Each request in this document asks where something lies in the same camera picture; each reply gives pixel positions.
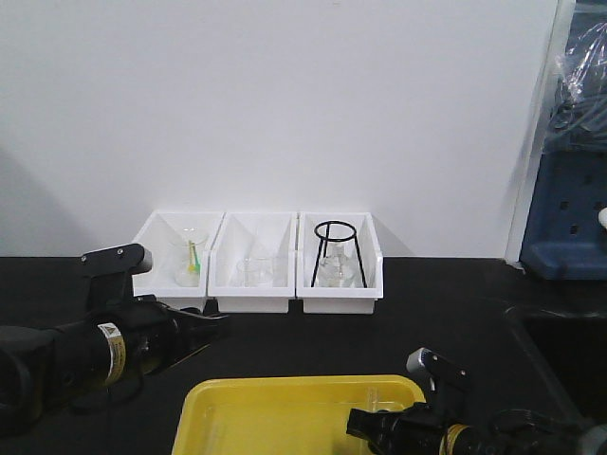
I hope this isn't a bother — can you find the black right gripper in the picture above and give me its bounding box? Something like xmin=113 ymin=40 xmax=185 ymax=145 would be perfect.
xmin=346 ymin=392 xmax=453 ymax=454

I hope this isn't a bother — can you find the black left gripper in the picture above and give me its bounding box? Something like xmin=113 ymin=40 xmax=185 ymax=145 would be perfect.
xmin=86 ymin=272 xmax=231 ymax=379

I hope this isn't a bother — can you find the tall glass test tube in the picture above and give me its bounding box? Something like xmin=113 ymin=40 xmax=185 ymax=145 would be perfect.
xmin=366 ymin=387 xmax=379 ymax=412

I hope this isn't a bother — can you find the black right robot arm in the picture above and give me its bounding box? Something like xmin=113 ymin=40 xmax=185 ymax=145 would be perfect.
xmin=346 ymin=392 xmax=606 ymax=454

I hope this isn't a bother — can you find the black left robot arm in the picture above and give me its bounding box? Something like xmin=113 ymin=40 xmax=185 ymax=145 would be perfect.
xmin=1 ymin=272 xmax=229 ymax=436

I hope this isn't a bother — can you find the yellow plastic tray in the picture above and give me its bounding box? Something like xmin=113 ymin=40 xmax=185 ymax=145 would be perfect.
xmin=172 ymin=374 xmax=425 ymax=454

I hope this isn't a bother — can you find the glass beaker in left bin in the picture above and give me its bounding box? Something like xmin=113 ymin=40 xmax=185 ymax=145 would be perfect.
xmin=173 ymin=227 xmax=208 ymax=287

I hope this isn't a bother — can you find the glass beaker in bin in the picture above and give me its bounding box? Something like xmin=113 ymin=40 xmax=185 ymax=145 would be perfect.
xmin=173 ymin=227 xmax=208 ymax=287
xmin=236 ymin=256 xmax=275 ymax=287

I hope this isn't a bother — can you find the green yellow stirrer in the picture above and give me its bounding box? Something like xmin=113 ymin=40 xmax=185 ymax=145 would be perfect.
xmin=188 ymin=240 xmax=200 ymax=275

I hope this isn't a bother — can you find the white bin left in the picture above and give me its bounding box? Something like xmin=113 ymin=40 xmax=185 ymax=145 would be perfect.
xmin=134 ymin=210 xmax=225 ymax=311

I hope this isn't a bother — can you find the white bin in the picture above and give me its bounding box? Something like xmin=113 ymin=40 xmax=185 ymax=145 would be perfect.
xmin=208 ymin=212 xmax=298 ymax=314
xmin=134 ymin=210 xmax=225 ymax=311
xmin=296 ymin=211 xmax=383 ymax=315

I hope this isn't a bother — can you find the glass beaker in middle bin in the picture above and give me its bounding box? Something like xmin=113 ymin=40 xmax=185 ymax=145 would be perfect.
xmin=236 ymin=256 xmax=275 ymax=287

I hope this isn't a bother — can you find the white bin middle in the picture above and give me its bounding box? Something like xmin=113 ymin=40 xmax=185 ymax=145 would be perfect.
xmin=208 ymin=212 xmax=298 ymax=314

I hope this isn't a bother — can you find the glass flask in right bin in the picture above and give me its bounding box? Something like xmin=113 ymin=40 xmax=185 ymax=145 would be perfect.
xmin=317 ymin=244 xmax=356 ymax=287

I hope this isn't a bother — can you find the white bin right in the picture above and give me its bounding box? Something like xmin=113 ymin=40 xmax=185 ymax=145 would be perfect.
xmin=296 ymin=211 xmax=383 ymax=315

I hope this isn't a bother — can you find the black lab sink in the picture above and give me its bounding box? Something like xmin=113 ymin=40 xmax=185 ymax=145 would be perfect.
xmin=504 ymin=307 xmax=606 ymax=425

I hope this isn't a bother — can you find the blue pegboard drying rack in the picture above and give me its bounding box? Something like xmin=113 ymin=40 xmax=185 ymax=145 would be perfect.
xmin=520 ymin=1 xmax=606 ymax=281

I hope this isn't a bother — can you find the clear plastic bag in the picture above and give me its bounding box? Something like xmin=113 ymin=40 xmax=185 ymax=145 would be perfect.
xmin=545 ymin=1 xmax=606 ymax=149

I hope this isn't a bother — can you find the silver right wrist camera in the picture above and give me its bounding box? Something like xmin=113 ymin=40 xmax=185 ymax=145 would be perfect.
xmin=406 ymin=347 xmax=470 ymax=392

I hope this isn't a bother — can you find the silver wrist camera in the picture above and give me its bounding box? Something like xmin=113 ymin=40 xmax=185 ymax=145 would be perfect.
xmin=80 ymin=244 xmax=153 ymax=278
xmin=406 ymin=347 xmax=470 ymax=392

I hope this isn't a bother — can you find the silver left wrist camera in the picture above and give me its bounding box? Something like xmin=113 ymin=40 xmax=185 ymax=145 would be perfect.
xmin=80 ymin=244 xmax=153 ymax=278

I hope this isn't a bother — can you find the black wire tripod stand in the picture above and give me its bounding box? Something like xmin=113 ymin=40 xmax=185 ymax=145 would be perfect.
xmin=310 ymin=220 xmax=368 ymax=288

